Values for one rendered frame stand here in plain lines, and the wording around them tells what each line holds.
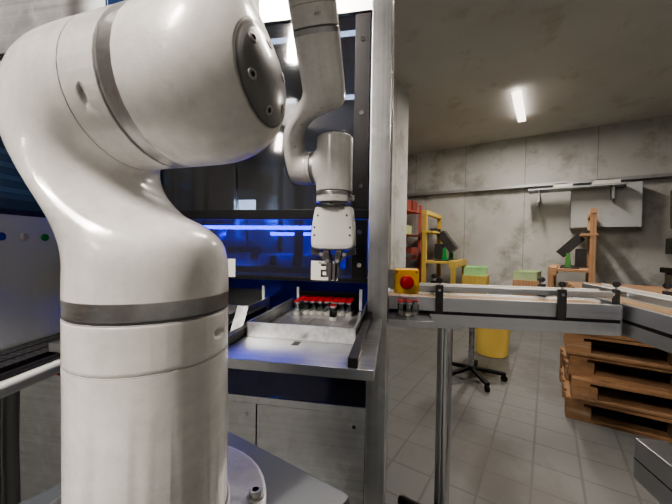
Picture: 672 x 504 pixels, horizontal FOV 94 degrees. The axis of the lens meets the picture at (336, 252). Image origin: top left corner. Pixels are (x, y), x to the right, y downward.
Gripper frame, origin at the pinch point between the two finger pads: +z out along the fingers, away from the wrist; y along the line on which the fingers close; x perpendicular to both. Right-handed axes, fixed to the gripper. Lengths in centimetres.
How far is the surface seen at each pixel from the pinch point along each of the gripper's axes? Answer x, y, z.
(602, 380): -150, -144, 76
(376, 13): -23, -8, -75
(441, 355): -38, -30, 31
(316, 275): -22.7, 9.6, 3.3
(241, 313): -1.9, 24.0, 11.6
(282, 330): 3.2, 11.1, 13.8
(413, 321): -22.9, -20.1, 16.0
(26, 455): -23, 122, 76
